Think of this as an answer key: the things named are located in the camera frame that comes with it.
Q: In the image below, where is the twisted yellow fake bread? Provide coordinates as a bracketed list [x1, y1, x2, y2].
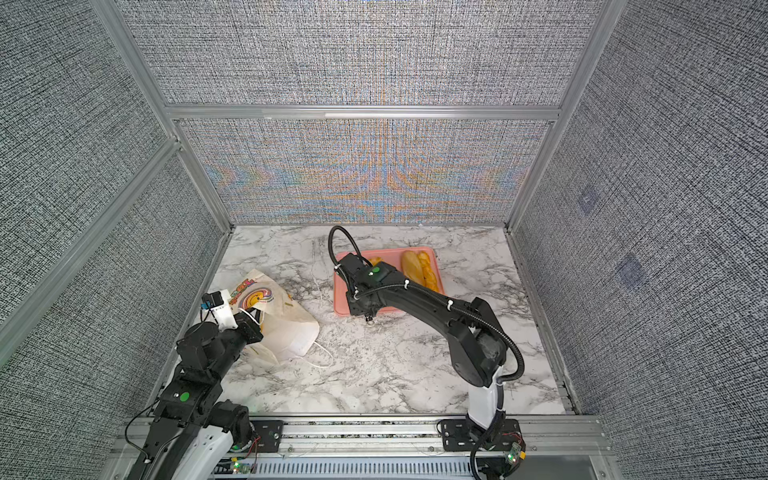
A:
[417, 251, 440, 292]

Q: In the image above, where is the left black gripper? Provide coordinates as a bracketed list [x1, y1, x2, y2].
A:
[214, 302, 265, 383]

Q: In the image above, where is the white printed paper bag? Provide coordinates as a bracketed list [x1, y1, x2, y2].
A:
[229, 269, 320, 365]

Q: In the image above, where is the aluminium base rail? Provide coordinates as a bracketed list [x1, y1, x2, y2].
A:
[99, 414, 622, 479]

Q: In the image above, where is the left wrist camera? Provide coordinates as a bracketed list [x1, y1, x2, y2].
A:
[200, 289, 237, 331]

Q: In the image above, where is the aluminium cage frame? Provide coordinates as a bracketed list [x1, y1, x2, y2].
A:
[1, 1, 767, 442]

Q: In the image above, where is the pink plastic tray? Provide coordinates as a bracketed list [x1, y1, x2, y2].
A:
[331, 247, 452, 326]

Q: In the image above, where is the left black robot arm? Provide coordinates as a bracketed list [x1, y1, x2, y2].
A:
[128, 311, 263, 479]

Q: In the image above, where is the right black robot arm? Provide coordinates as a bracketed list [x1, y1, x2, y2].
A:
[327, 225, 526, 479]

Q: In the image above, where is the long golden fake baguette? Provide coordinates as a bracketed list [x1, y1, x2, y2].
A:
[401, 250, 425, 286]

